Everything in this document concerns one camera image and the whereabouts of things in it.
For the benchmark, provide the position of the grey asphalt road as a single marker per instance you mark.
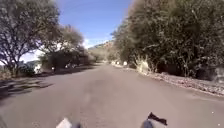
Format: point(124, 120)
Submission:
point(110, 93)

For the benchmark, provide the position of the row of trees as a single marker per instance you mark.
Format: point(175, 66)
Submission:
point(173, 33)

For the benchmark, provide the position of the group of trees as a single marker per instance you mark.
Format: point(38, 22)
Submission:
point(66, 50)

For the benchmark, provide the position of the dry pale bush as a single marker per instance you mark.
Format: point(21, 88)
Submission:
point(143, 66)

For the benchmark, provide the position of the distant hill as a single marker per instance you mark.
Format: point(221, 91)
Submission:
point(100, 50)

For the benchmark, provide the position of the leaf-littered roadside verge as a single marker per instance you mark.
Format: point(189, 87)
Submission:
point(186, 81)

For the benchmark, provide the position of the robot's own part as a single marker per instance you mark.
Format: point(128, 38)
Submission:
point(64, 124)
point(154, 118)

